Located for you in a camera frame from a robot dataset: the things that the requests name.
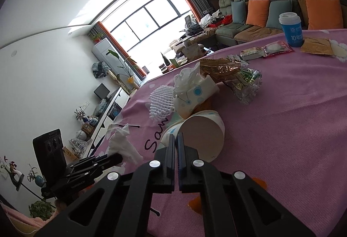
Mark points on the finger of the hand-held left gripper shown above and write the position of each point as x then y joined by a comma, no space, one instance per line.
108,161

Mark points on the green white snack wrapper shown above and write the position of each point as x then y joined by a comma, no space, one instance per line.
252,53

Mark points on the black monitor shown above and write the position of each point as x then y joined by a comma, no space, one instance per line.
100,91

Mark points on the large window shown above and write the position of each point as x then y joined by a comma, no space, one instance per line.
146,20

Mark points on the white tissue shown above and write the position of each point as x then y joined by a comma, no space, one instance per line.
122,144
187,77

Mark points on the white foam fruit net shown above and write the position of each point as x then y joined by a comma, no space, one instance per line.
160,102

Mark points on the bushy green potted plant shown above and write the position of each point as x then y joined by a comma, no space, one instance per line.
40,210

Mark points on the grey chair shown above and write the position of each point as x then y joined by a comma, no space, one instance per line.
188,20

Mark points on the brown cushion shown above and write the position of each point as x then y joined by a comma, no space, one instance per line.
302,9

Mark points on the white tv cabinet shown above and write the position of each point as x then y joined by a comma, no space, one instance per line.
119,96

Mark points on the blue grey cushion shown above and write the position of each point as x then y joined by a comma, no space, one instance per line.
276,13
238,12

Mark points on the blue vase with plant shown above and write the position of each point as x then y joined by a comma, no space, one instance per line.
38,180

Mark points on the small potted plant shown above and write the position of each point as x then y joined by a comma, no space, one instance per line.
96,37

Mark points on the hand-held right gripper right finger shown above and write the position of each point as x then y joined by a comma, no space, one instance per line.
181,161

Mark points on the clear green snack wrapper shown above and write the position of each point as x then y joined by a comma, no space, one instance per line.
244,82

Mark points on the glass coffee table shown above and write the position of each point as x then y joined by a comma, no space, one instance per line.
187,59

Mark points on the brown paper packet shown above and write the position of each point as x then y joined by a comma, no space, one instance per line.
317,46

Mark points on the crushed white paper cup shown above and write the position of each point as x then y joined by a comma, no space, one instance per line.
200,139

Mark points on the white standing air conditioner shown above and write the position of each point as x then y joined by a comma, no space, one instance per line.
104,51

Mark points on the beige snack bag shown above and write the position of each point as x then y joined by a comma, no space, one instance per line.
191,50

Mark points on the orange cushion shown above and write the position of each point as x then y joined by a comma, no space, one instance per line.
322,13
257,12

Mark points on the tall leafy plant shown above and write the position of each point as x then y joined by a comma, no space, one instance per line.
112,53

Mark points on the red cloth bundle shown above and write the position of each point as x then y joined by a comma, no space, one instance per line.
227,20

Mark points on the blue patterned bag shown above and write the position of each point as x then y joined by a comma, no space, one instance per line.
99,69

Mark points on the red white snack wrapper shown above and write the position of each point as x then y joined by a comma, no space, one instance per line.
276,48

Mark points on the blue white porcelain vase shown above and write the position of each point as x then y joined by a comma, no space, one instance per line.
92,119

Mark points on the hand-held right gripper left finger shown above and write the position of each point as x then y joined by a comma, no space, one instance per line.
171,161

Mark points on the white clothes pile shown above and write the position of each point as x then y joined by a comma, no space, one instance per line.
210,18

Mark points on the blue paper cup white lid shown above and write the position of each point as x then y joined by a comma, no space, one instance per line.
292,33

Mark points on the brown cardboard box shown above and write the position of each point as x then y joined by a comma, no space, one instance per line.
212,1

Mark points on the gold foil snack wrapper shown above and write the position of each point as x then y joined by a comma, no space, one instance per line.
219,69

